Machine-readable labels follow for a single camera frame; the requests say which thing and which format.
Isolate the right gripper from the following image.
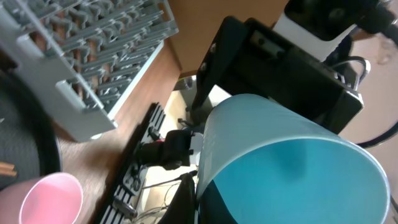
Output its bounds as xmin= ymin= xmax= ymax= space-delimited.
xmin=191 ymin=16 xmax=364 ymax=134

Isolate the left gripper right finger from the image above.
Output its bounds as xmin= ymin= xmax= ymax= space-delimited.
xmin=198 ymin=180 xmax=237 ymax=224

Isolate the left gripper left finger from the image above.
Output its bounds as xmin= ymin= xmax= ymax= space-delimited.
xmin=158 ymin=173 xmax=195 ymax=224

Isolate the blue cup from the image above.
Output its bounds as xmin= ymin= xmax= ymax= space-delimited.
xmin=196 ymin=94 xmax=390 ymax=224

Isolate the pink cup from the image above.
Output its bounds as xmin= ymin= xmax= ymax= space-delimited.
xmin=1 ymin=172 xmax=83 ymax=224

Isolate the grey dishwasher rack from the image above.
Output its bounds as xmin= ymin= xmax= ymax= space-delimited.
xmin=1 ymin=0 xmax=178 ymax=142

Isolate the round black tray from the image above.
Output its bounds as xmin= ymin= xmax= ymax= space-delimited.
xmin=1 ymin=71 xmax=62 ymax=190

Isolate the wooden chopstick lower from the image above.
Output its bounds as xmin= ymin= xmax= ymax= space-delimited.
xmin=0 ymin=169 xmax=17 ymax=177

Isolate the wooden chopstick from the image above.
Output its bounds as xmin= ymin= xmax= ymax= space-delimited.
xmin=0 ymin=169 xmax=17 ymax=177
xmin=0 ymin=162 xmax=15 ymax=170

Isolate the wooden chopstick upper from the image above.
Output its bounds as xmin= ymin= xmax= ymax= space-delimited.
xmin=0 ymin=162 xmax=15 ymax=170

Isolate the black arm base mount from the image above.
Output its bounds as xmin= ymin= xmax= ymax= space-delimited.
xmin=93 ymin=103 xmax=193 ymax=224

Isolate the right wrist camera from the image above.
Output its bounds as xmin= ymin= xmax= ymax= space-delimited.
xmin=272 ymin=0 xmax=397 ymax=62

